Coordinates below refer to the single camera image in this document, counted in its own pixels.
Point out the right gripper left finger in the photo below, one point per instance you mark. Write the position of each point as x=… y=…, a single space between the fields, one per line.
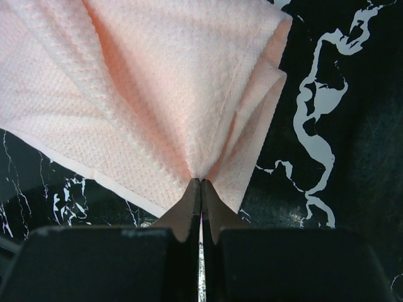
x=122 y=263

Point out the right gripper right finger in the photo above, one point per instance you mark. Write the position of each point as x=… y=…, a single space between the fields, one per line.
x=243 y=263

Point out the pink towel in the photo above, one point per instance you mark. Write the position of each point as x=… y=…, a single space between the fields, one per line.
x=143 y=96

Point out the black marble pattern mat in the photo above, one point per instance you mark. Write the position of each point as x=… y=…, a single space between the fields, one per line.
x=332 y=156

